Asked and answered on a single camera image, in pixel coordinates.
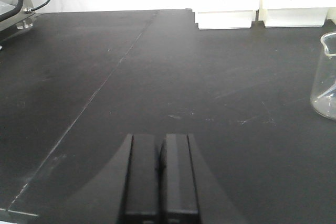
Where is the clear glass beaker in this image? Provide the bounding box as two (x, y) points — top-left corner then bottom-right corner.
(310, 31), (335, 120)

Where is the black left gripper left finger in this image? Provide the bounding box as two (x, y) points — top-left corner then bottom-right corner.
(68, 134), (160, 223)

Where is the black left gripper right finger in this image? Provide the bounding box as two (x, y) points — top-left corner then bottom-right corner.
(161, 134), (247, 223)

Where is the metal equipment base with foot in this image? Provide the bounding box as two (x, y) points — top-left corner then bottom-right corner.
(1, 0), (36, 47)

